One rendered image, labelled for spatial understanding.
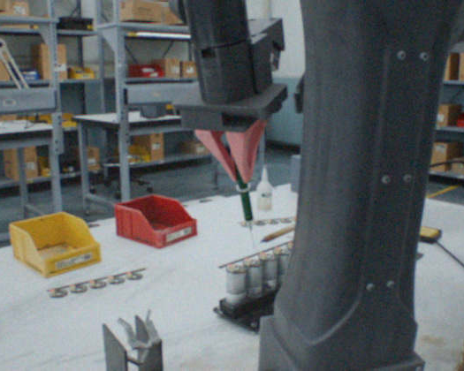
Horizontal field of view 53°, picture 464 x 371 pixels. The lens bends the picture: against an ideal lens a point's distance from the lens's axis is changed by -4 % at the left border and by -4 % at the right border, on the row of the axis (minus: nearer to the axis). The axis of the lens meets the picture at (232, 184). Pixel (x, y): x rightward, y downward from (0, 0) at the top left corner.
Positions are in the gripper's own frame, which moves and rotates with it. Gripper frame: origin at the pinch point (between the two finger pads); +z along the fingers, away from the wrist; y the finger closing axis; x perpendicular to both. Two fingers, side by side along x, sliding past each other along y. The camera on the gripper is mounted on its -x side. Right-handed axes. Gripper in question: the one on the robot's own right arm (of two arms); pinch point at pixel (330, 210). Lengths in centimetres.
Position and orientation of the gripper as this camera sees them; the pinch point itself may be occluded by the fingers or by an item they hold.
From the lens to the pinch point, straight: 59.0
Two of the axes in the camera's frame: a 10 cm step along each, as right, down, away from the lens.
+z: -4.5, 8.7, 2.1
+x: 8.9, 4.5, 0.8
